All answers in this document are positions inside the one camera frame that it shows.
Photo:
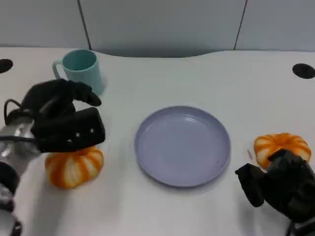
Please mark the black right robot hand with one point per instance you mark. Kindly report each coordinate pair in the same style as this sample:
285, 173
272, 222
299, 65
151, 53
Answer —
290, 189

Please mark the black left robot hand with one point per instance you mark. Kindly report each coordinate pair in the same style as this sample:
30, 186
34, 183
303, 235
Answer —
59, 127

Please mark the orange white toy bread roll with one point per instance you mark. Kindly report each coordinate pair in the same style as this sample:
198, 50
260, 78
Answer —
73, 169
278, 142

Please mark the pale green mug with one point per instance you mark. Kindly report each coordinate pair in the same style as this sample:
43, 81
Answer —
83, 71

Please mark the lilac plate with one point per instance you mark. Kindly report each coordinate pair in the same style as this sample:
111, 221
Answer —
182, 147

